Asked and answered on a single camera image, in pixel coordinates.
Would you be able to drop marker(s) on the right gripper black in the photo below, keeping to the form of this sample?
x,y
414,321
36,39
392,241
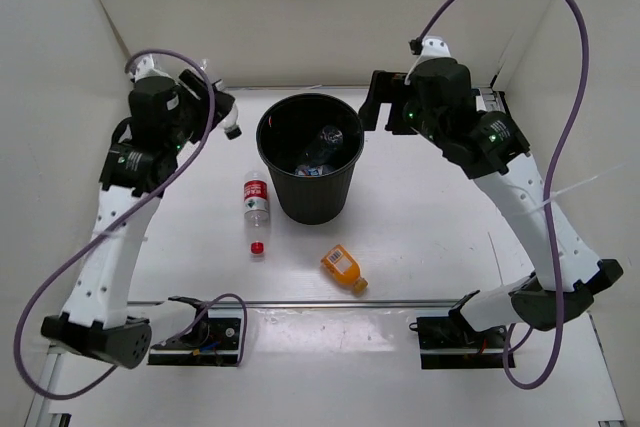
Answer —
x,y
387,88

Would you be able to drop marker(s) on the pepsi bottle black cap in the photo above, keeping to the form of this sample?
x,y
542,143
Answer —
x,y
230,125

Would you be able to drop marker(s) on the black plastic waste bin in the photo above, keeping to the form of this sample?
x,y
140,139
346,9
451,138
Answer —
x,y
285,130

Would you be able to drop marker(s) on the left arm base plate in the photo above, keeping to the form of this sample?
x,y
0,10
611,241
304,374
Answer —
x,y
215,343

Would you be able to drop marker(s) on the orange juice bottle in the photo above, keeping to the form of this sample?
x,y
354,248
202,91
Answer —
x,y
341,266

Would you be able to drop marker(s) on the red label water bottle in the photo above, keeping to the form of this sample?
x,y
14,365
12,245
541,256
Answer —
x,y
256,212

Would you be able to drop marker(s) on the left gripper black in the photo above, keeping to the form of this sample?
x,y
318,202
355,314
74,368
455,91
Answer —
x,y
223,104

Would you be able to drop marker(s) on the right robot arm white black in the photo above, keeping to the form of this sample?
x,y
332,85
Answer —
x,y
567,276

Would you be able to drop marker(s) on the clear unlabelled plastic bottle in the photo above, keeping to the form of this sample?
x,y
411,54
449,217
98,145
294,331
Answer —
x,y
326,143

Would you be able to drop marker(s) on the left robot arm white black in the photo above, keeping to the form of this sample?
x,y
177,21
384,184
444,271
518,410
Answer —
x,y
94,322

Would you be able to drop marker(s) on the clear bottle colourful label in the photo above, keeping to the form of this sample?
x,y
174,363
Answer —
x,y
313,171

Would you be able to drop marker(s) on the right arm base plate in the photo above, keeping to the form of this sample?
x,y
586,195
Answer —
x,y
442,346

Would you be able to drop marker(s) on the white zip tie right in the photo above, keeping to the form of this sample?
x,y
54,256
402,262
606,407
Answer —
x,y
555,194

